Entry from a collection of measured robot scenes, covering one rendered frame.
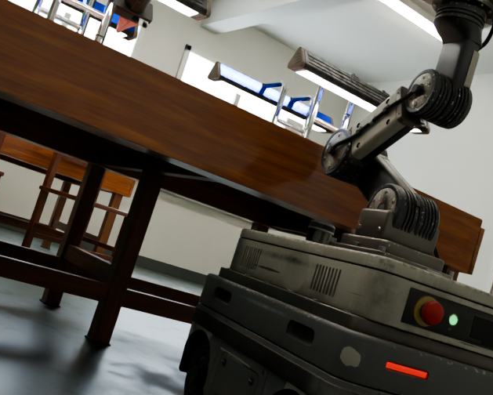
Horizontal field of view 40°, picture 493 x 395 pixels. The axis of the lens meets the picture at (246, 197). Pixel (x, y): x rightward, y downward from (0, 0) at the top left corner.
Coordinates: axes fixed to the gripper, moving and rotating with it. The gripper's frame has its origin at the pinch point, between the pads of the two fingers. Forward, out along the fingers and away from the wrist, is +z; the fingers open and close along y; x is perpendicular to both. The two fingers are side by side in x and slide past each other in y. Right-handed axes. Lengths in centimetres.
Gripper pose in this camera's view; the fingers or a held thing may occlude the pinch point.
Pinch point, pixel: (118, 29)
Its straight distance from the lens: 184.8
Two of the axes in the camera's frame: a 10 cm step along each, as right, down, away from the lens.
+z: -5.6, 5.2, 6.5
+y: -8.3, -2.8, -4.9
